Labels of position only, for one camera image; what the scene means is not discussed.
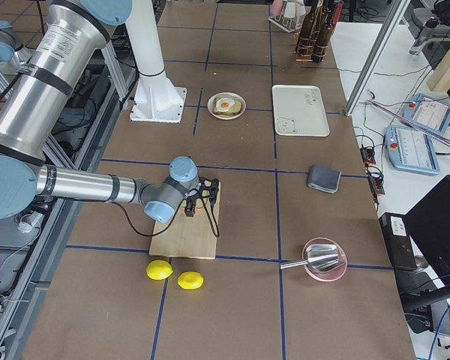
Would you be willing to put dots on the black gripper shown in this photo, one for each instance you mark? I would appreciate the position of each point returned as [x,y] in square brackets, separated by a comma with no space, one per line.
[190,207]

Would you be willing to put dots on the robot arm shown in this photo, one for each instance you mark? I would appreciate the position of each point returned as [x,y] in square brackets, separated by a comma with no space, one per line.
[45,84]
[13,53]

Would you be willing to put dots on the cream bear tray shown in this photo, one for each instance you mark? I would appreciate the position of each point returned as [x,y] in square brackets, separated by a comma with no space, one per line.
[299,111]

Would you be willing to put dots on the wooden cutting board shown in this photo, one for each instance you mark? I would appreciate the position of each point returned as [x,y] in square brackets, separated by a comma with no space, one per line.
[190,236]

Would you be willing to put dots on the fried egg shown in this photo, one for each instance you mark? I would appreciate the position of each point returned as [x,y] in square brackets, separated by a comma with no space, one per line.
[223,104]

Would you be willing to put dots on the bottom bread slice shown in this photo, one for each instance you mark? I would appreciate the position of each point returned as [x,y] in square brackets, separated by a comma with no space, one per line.
[234,111]

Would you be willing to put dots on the yellow lemon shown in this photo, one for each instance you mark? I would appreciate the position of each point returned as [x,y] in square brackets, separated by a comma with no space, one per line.
[190,280]
[159,270]

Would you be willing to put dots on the white round plate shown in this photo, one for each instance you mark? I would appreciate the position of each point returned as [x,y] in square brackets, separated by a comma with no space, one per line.
[210,105]

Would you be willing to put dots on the grey folded cloth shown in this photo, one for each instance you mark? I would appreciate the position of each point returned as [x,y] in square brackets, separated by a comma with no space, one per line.
[324,179]

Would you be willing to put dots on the metal scoop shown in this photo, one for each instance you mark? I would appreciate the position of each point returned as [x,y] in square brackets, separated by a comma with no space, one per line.
[319,258]

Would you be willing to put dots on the pink bowl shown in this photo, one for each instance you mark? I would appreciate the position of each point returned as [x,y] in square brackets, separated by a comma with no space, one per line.
[329,276]

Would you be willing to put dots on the dark green wine bottle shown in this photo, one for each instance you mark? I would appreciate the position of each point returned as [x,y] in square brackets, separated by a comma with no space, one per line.
[310,19]

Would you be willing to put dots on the blue teach pendant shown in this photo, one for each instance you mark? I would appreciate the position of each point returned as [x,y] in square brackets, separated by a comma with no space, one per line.
[428,112]
[411,150]

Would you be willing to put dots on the black laptop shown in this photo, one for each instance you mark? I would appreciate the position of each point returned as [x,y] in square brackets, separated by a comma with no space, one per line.
[428,223]

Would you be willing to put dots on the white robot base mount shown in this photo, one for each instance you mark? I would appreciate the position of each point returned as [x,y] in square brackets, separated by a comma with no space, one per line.
[156,98]

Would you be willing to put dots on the copper wire bottle rack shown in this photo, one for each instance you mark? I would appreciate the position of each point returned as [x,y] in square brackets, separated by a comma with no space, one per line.
[310,49]

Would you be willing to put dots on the aluminium frame post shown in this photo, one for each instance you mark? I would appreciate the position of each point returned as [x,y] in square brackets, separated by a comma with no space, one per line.
[393,18]

